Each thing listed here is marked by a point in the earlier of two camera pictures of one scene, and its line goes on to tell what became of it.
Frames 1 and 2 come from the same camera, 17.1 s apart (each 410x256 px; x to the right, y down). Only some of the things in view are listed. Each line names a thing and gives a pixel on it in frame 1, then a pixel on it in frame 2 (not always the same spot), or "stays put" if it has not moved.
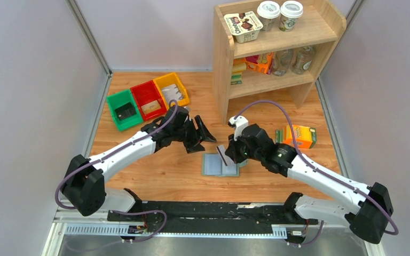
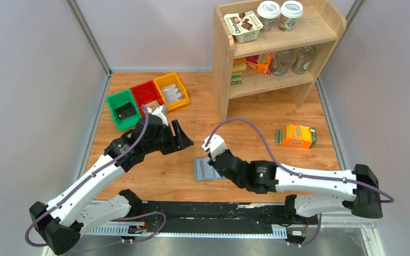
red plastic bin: x=146 y=93 stays put
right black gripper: x=231 y=150 to x=228 y=152
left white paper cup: x=268 y=11 stays put
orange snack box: x=305 y=136 stays put
